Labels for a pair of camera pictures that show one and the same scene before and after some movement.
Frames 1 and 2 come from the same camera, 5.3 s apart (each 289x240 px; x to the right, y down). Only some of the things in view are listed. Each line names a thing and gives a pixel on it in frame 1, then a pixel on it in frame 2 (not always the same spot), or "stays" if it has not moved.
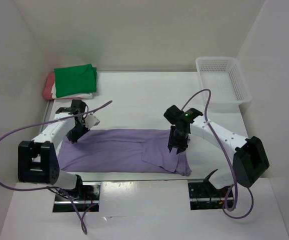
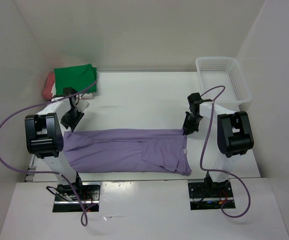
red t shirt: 48,80 stays
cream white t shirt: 82,96 stays
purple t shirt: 122,149 stays
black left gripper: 73,138 → 72,124
